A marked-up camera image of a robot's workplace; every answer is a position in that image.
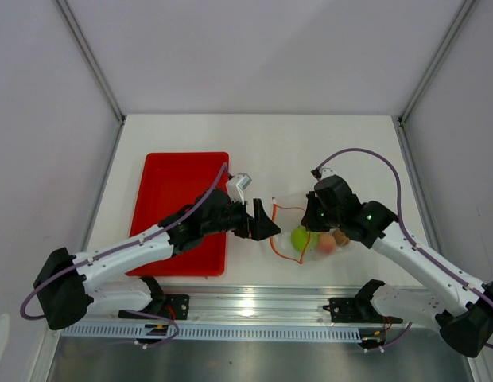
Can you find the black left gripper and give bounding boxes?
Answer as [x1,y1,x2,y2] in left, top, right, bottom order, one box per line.
[202,196,279,241]

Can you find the brown kiwi fruit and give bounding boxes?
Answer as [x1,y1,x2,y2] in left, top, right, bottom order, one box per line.
[332,228,350,248]

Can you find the clear zip top bag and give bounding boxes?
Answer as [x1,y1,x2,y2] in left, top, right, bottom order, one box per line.
[269,192,355,265]

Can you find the green apple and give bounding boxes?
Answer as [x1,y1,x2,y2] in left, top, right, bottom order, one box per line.
[290,226,318,252]

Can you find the pink peach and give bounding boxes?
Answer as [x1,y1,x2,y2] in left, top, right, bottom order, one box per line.
[315,233,337,255]

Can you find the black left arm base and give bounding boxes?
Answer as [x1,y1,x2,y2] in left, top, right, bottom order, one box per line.
[118,276,190,321]

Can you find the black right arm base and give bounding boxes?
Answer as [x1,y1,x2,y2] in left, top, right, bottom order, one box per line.
[322,279,403,324]

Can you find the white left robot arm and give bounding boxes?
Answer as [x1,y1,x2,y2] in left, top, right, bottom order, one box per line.
[33,189,281,330]

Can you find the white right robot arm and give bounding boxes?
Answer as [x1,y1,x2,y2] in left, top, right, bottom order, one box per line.
[301,174,493,358]

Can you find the red plastic tray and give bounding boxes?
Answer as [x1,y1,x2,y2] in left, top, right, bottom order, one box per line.
[126,152,229,277]

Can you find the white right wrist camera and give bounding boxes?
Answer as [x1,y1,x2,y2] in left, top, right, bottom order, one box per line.
[311,167,335,180]

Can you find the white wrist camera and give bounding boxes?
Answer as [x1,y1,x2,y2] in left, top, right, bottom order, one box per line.
[311,167,335,180]
[226,173,252,204]

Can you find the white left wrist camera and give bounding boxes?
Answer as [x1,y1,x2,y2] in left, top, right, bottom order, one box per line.
[226,173,252,204]

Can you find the right aluminium frame post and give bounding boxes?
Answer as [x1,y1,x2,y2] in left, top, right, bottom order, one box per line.
[397,0,480,123]

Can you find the aluminium frame post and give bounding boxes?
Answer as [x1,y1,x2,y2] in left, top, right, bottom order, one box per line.
[397,0,480,123]
[53,0,126,124]

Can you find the aluminium front rail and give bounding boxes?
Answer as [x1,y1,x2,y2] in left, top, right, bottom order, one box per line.
[45,284,480,329]

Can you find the white slotted cable duct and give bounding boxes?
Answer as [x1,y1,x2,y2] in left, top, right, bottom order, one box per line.
[61,324,363,343]

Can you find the left aluminium frame post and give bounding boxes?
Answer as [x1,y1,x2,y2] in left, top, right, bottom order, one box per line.
[53,0,126,124]

